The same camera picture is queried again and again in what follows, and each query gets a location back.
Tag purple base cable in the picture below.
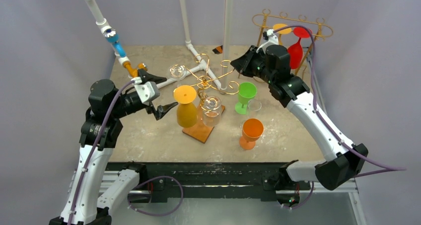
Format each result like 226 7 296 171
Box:
127 175 184 217
280 181 315 211

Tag gold scroll glass tree stand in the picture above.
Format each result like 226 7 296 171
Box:
186 53 239 106

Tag blue faucet handle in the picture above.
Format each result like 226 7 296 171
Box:
103 28 126 58

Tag clear wine glass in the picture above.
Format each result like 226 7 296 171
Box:
246 99 262 114
168 64 188 87
201 96 222 127

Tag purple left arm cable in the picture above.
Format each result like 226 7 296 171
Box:
67 80 137 225

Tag black orange small clip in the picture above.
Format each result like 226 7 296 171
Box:
212 45 223 55

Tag red plastic wine glass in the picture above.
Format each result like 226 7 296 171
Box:
287 27 310 70

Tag wooden base board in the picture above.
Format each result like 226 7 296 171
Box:
182 106 214 144

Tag orange plastic wine glass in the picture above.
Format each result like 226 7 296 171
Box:
239 118 264 150

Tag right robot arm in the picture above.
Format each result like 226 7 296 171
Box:
230 45 368 191

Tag gold wire wine glass rack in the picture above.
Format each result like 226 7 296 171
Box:
252 8 334 75

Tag white PVC pipe frame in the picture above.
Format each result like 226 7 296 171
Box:
74 0 235 91

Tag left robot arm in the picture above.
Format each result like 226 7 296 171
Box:
50 69 176 225

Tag orange faucet handle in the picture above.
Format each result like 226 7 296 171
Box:
123 61 148 78

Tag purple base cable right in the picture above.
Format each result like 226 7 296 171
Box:
280 181 315 211

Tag yellow wine glass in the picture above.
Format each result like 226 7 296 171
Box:
173 85 197 128
273 23 292 45

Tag yellow wine glass front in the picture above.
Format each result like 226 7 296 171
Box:
273 23 292 45

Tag black table front rail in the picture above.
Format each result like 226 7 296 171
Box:
100 161 326 204

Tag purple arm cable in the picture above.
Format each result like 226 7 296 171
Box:
273 24 407 179
67 80 137 225

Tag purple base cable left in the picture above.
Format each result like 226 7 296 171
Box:
127 175 184 217

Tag green plastic wine glass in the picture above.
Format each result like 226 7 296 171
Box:
234 82 257 115

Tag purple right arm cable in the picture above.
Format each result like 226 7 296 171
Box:
273 24 407 179

